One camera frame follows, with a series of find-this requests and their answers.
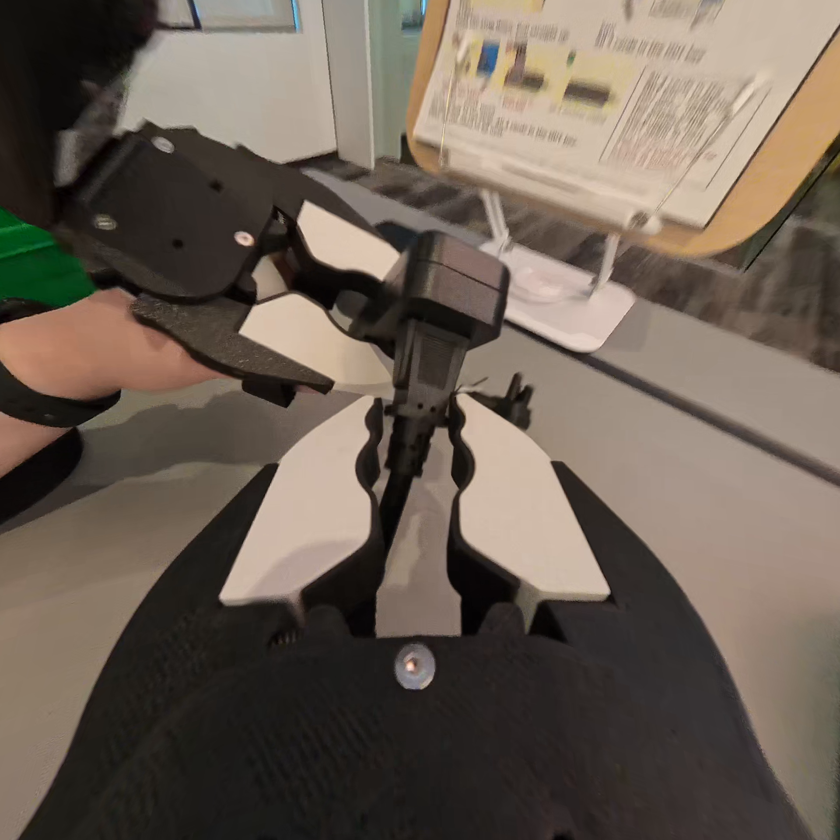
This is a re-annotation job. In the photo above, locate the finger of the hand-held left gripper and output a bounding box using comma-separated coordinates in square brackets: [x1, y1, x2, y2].
[238, 289, 398, 389]
[272, 200, 403, 309]

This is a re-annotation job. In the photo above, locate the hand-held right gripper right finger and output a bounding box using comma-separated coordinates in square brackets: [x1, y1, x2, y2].
[449, 394, 613, 603]

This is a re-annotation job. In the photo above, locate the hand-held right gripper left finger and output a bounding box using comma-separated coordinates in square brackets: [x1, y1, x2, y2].
[218, 397, 387, 608]

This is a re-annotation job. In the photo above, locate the black power strip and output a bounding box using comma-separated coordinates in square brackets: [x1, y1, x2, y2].
[377, 230, 534, 431]

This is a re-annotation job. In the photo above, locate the black power plug cord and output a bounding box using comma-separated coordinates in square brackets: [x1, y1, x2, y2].
[379, 322, 479, 549]

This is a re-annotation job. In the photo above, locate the person's left hand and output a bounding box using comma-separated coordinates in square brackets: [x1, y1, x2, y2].
[0, 289, 221, 401]

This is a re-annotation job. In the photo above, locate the green plastic bin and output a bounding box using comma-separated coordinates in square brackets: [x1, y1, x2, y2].
[0, 206, 97, 307]

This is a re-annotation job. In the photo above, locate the black wristband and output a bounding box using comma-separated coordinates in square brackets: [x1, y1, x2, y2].
[0, 297, 123, 429]

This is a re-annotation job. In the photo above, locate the printed instruction sheet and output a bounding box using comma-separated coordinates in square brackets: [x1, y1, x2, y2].
[415, 0, 840, 228]

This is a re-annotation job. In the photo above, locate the document holder with white base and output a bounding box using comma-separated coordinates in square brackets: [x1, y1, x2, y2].
[407, 0, 840, 353]

